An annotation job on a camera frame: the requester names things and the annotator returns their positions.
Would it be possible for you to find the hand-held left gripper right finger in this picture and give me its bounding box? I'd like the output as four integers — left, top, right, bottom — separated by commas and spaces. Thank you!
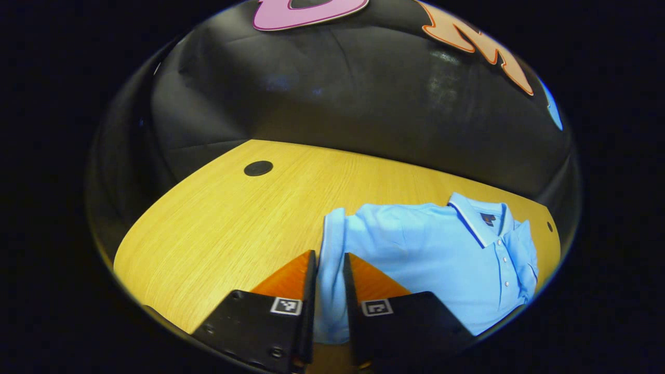
342, 253, 476, 367

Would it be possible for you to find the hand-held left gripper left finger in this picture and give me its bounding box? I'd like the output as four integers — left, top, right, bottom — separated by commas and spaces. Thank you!
191, 250, 318, 374

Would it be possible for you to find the light blue polo T-shirt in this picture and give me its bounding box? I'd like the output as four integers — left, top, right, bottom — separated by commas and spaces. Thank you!
313, 192, 540, 345

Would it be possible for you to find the black backdrop cloth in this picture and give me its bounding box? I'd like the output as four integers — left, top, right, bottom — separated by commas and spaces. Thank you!
86, 0, 580, 260

